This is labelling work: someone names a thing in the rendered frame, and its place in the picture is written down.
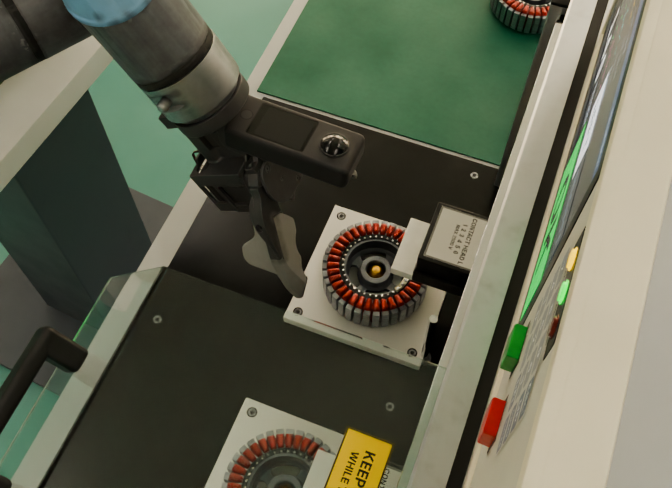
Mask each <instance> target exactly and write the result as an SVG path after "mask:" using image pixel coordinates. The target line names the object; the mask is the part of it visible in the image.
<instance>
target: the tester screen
mask: <svg viewBox="0 0 672 488"><path fill-rule="evenodd" d="M621 1H622V2H621ZM643 1H644V0H617V4H616V5H615V6H616V7H615V11H614V10H613V11H614V14H613V17H612V21H611V24H610V27H611V25H612V22H613V20H614V17H615V15H616V13H617V10H618V8H619V5H620V3H621V5H620V9H619V12H618V16H617V19H616V23H615V26H614V30H613V33H612V36H611V40H610V43H609V47H608V50H607V54H606V57H605V61H604V64H603V67H602V70H601V72H600V74H599V77H598V79H597V81H596V84H595V86H594V88H593V85H594V82H595V79H596V75H597V72H598V68H599V65H600V62H601V58H602V55H603V51H604V48H605V45H604V48H603V51H602V55H601V58H600V62H599V65H598V68H597V72H596V75H595V79H594V82H593V85H592V89H593V91H592V89H591V92H592V93H591V92H590V96H589V99H588V102H587V106H586V109H585V113H584V116H583V119H582V123H581V126H580V130H579V133H578V136H577V140H576V142H575V144H574V147H573V149H572V146H573V142H574V139H575V136H574V139H573V142H572V146H571V149H572V151H571V149H570V152H571V153H569V156H568V159H567V163H566V166H565V169H566V167H567V165H568V162H569V160H570V158H571V156H572V153H573V151H574V149H575V147H576V144H577V142H578V140H579V137H580V135H581V133H582V131H583V128H584V126H585V129H584V132H583V136H582V139H581V143H580V146H579V150H578V153H577V156H576V160H575V163H574V167H573V170H572V174H571V177H570V181H569V184H568V187H567V191H566V194H565V198H564V201H563V205H562V208H561V212H560V215H559V219H558V222H557V225H556V229H555V232H554V236H553V239H552V243H551V246H550V250H549V253H548V256H547V260H546V263H545V267H544V270H543V274H542V277H541V281H542V279H543V277H544V275H545V273H546V271H547V269H548V267H549V265H550V263H551V261H552V259H553V257H554V255H555V253H556V251H557V249H558V247H559V245H560V243H561V241H562V239H563V237H564V235H565V233H566V231H567V229H568V227H569V225H570V223H571V221H572V219H573V217H574V215H575V213H576V212H577V210H578V208H579V206H580V204H581V202H582V200H583V198H584V196H585V194H586V192H587V190H588V188H589V186H590V184H591V182H592V180H593V178H594V176H595V174H596V172H597V170H598V167H599V164H600V160H601V156H602V152H603V149H604V145H605V141H606V138H607V134H608V130H609V127H610V123H611V119H612V116H613V112H614V108H615V104H616V101H617V97H618V93H619V90H620V86H621V82H622V79H623V75H624V71H625V67H626V64H627V60H628V56H629V53H630V49H631V45H632V42H633V38H634V34H635V31H636V27H637V23H638V19H639V16H640V12H641V8H642V5H643ZM608 72H609V74H608ZM607 75H608V77H607ZM606 77H607V81H606V84H605V88H604V91H603V95H602V98H601V102H600V105H599V109H598V113H597V116H596V120H595V123H594V127H593V130H592V134H591V137H590V141H589V144H588V148H587V151H586V155H585V158H584V162H583V165H582V169H581V172H580V176H579V180H578V183H577V187H576V190H575V194H574V197H573V201H572V204H571V208H570V211H569V215H568V218H567V222H566V225H565V229H564V232H563V236H562V238H561V240H560V242H559V244H558V246H557V248H556V250H555V252H554V254H553V256H552V258H551V260H550V262H549V264H548V261H549V258H550V254H551V251H552V247H553V244H554V240H555V237H556V233H557V230H558V227H559V223H560V220H561V216H562V213H563V209H564V206H565V202H566V199H567V195H568V192H569V188H570V185H571V181H572V178H573V175H574V171H575V168H576V164H577V161H578V157H579V154H580V150H581V147H582V143H583V140H584V136H585V133H586V129H587V126H588V123H589V119H590V116H591V112H592V109H593V106H594V104H595V102H596V99H597V97H598V95H599V93H600V90H601V88H602V86H603V84H604V81H605V79H606ZM585 124H586V125H585ZM565 169H564V171H565ZM547 265H548V266H547ZM541 281H540V283H541ZM540 283H539V285H540ZM539 285H538V287H539ZM538 287H537V289H538ZM537 289H536V291H537ZM536 291H535V293H536ZM535 293H534V295H535ZM534 295H533V297H534ZM533 297H532V299H533ZM532 299H531V301H532ZM531 301H530V303H531ZM530 303H529V305H530ZM529 305H528V307H529ZM528 307H527V309H528ZM527 309H526V311H527ZM526 311H525V313H526ZM525 313H524V315H525ZM524 315H523V317H524ZM523 317H522V319H523ZM520 319H521V318H520ZM522 319H521V321H522ZM521 321H519V324H520V323H521Z"/></svg>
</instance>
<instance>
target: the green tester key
mask: <svg viewBox="0 0 672 488"><path fill-rule="evenodd" d="M527 329H528V327H526V326H523V325H520V324H515V325H514V327H513V329H512V331H511V333H510V335H509V337H508V340H507V344H506V347H505V350H504V354H503V357H502V360H501V364H500V368H501V369H503V370H506V371H509V372H512V371H513V369H514V367H515V365H516V363H517V362H518V359H519V356H520V353H521V349H522V346H523V342H524V339H525V336H526V332H527Z"/></svg>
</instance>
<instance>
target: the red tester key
mask: <svg viewBox="0 0 672 488"><path fill-rule="evenodd" d="M505 403H506V401H504V400H501V399H499V398H496V397H493V398H492V400H491V402H490V404H489V405H488V407H487V409H486V412H485V416H484V419H483V422H482V426H481V429H480V432H479V436H478V439H477V442H478V443H479V444H482V445H484V446H487V447H490V445H491V444H492V442H493V441H494V439H495V437H496V434H497V431H498V427H499V424H500V420H501V417H502V414H503V410H504V407H505Z"/></svg>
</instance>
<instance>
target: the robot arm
mask: <svg viewBox="0 0 672 488"><path fill-rule="evenodd" d="M92 35H93V36H94V38H95V39H96V40H97V41H98V42H99V43H100V44H101V45H102V46H103V47H104V49H105V50H106V51H107V52H108V53H109V54H110V55H111V56H112V58H113V59H114V60H115V61H116V62H117V63H118V64H119V66H120V67H121V68H122V69H123V70H124V71H125V72H126V73H127V75H128V76H129V77H130V78H131V79H132V80H133V81H134V82H135V83H136V84H137V85H138V87H139V88H140V89H141V90H142V91H143V92H144V93H145V94H146V95H147V96H148V98H149V99H150V100H151V101H152V102H153V103H154V104H155V105H156V107H157V109H158V110H159V111H160V112H162V113H161V115H160V116H159V118H158V119H159V120H160V121H161V122H162V123H163V124H164V126H165V127H166V128H167V129H173V128H178V129H179V130H180V131H181V132H182V133H183V134H184V135H185V136H186V137H187V138H188V139H189V140H190V141H191V142H192V144H193V145H194V146H195V147H196V148H197V150H196V151H194V152H193V153H192V157H193V159H194V161H195V163H196V166H195V167H194V169H193V171H192V172H191V174H190V176H189V177H190V178H191V179H192V180H193V181H194V182H195V183H196V184H197V186H198V187H199V188H200V189H201V190H202V191H203V192H204V193H205V194H206V195H207V196H208V197H209V199H210V200H211V201H212V202H213V203H214V204H215V205H216V206H217V207H218V208H219V209H220V210H221V211H237V212H249V214H250V218H251V221H252V224H253V227H254V232H255V235H254V238H252V239H251V240H249V241H248V242H246V243H245V244H244V245H243V247H242V252H243V256H244V258H245V260H246V261H247V262H248V263H249V264H250V265H253V266H255V267H258V268H261V269H264V270H267V271H269V272H272V273H275V274H277V275H278V277H279V278H280V280H281V281H282V283H283V285H284V286H285V287H286V289H287V290H288V291H289V292H290V293H291V294H292V295H293V296H294V297H295V298H302V297H303V295H304V291H305V287H306V284H307V280H308V278H307V276H306V275H305V274H304V272H303V269H302V262H301V260H302V258H301V255H300V254H299V252H298V250H297V247H296V226H295V222H294V219H293V218H292V217H290V216H288V215H286V214H283V213H280V212H281V209H280V207H279V204H278V202H286V201H288V200H294V199H295V193H294V192H295V190H296V188H297V186H298V184H299V182H300V180H301V178H302V176H303V175H307V176H309V177H312V178H315V179H318V180H320V181H323V182H326V183H329V184H331V185H334V186H337V187H340V188H343V187H345V186H347V184H348V183H349V181H350V179H351V178H352V179H357V172H356V170H355V169H356V167H357V165H358V163H359V161H360V159H361V157H362V155H363V153H364V145H365V139H364V137H363V135H361V134H359V133H356V132H353V131H350V130H348V129H345V128H342V127H339V126H336V125H333V124H331V123H328V122H325V121H322V120H319V119H316V118H313V117H311V116H308V115H305V114H302V113H299V112H296V111H294V110H291V109H288V108H285V107H282V106H279V105H276V104H274V103H271V102H268V101H265V100H262V99H259V98H257V97H254V96H251V95H249V84H248V82H247V81H246V79H245V78H244V77H243V75H242V74H241V73H240V71H239V66H238V64H237V62H236V61H235V60H234V58H233V57H232V56H231V54H230V53H229V52H228V50H227V49H226V48H225V46H224V45H223V44H222V42H221V41H220V40H219V38H218V37H217V36H216V34H215V33H214V32H213V30H212V29H210V28H209V26H208V25H207V24H206V22H205V21H204V19H203V18H202V17H201V15H200V14H199V13H198V11H197V10H196V9H195V7H194V6H193V5H192V3H191V2H190V1H189V0H0V82H2V81H4V80H6V79H8V78H10V77H12V76H14V75H16V74H18V73H20V72H22V71H24V70H26V69H28V68H29V67H31V66H33V65H35V64H37V63H39V62H41V61H43V60H45V59H48V58H50V57H52V56H54V55H56V54H58V53H60V52H62V51H63V50H65V49H67V48H69V47H71V46H73V45H75V44H77V43H79V42H81V41H83V40H85V39H87V38H89V37H91V36H92ZM198 152H199V153H198ZM194 153H198V155H197V157H195V155H194ZM205 159H206V160H207V161H206V163H205V165H202V164H203V162H204V160H205ZM202 166H203V167H202ZM200 167H201V168H202V169H201V168H200ZM200 170H201V171H200ZM199 172H200V173H199ZM205 186H206V187H207V188H208V189H209V191H210V192H211V193H212V194H213V195H214V196H215V197H216V198H217V199H218V200H219V201H218V200H217V199H216V198H215V197H214V196H213V195H212V194H211V193H210V192H209V191H208V189H207V188H206V187H205Z"/></svg>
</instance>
